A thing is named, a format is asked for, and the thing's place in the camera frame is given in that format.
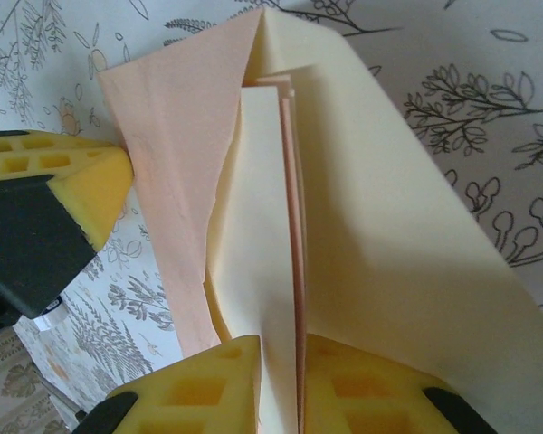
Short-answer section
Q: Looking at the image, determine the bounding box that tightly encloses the floral patterned table cover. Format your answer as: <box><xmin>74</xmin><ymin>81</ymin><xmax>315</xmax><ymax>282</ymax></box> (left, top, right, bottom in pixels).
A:
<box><xmin>0</xmin><ymin>0</ymin><xmax>543</xmax><ymax>394</ymax></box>

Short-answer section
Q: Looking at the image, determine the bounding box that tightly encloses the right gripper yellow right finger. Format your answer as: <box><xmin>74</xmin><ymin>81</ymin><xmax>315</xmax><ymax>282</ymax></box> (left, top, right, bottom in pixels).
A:
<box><xmin>305</xmin><ymin>334</ymin><xmax>497</xmax><ymax>434</ymax></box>

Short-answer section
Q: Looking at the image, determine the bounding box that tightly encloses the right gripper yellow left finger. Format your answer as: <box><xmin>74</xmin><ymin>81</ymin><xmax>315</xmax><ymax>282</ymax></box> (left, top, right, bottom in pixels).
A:
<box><xmin>74</xmin><ymin>334</ymin><xmax>262</xmax><ymax>434</ymax></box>

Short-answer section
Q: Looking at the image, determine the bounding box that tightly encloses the blue glue stick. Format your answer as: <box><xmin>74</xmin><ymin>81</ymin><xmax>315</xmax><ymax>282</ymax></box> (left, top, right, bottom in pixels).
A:
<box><xmin>33</xmin><ymin>291</ymin><xmax>65</xmax><ymax>334</ymax></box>

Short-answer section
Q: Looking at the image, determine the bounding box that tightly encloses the peach paper sheet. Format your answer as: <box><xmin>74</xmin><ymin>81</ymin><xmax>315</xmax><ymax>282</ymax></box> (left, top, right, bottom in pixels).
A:
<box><xmin>97</xmin><ymin>6</ymin><xmax>543</xmax><ymax>394</ymax></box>

